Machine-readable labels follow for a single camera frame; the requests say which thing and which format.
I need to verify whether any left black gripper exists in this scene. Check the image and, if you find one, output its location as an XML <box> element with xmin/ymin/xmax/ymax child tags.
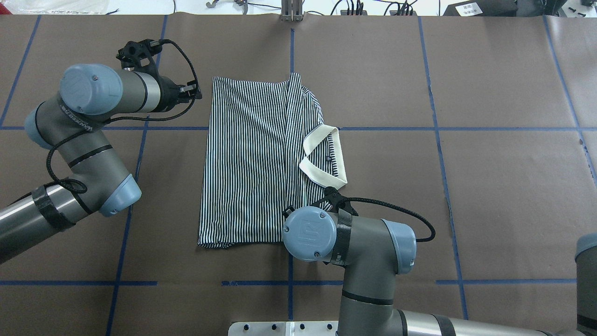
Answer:
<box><xmin>158</xmin><ymin>77</ymin><xmax>202</xmax><ymax>112</ymax></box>

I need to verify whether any striped polo shirt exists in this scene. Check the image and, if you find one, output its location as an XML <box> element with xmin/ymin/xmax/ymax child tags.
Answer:
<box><xmin>197</xmin><ymin>72</ymin><xmax>348</xmax><ymax>249</ymax></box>

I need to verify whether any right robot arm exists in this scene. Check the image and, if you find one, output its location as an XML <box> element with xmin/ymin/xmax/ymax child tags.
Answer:
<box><xmin>282</xmin><ymin>206</ymin><xmax>549</xmax><ymax>336</ymax></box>

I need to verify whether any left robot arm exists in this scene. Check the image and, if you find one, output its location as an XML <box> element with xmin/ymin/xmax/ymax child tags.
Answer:
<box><xmin>1</xmin><ymin>64</ymin><xmax>202</xmax><ymax>262</ymax></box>

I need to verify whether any plastic bag on desk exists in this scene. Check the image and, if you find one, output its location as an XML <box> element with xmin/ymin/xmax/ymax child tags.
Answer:
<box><xmin>1</xmin><ymin>0</ymin><xmax>109</xmax><ymax>15</ymax></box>

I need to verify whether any black box with label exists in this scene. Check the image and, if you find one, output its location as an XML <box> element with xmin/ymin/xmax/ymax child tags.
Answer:
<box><xmin>442</xmin><ymin>0</ymin><xmax>518</xmax><ymax>17</ymax></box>

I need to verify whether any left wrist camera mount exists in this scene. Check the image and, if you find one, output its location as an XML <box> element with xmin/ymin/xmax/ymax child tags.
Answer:
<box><xmin>116</xmin><ymin>39</ymin><xmax>163</xmax><ymax>78</ymax></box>

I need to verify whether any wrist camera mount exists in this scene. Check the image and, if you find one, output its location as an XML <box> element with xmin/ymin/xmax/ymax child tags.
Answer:
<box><xmin>282</xmin><ymin>187</ymin><xmax>362</xmax><ymax>228</ymax></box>
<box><xmin>116</xmin><ymin>39</ymin><xmax>163</xmax><ymax>78</ymax></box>

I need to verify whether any aluminium frame post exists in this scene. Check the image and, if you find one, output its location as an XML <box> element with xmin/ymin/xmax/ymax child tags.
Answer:
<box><xmin>280</xmin><ymin>0</ymin><xmax>304</xmax><ymax>22</ymax></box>

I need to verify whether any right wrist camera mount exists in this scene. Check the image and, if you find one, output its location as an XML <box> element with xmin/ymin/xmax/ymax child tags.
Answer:
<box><xmin>282</xmin><ymin>187</ymin><xmax>362</xmax><ymax>228</ymax></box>

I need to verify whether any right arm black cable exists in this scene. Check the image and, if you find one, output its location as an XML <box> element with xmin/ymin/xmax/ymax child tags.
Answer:
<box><xmin>345</xmin><ymin>197</ymin><xmax>437</xmax><ymax>243</ymax></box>

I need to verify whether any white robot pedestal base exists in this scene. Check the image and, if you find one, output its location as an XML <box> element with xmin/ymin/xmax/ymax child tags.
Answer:
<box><xmin>228</xmin><ymin>320</ymin><xmax>338</xmax><ymax>336</ymax></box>

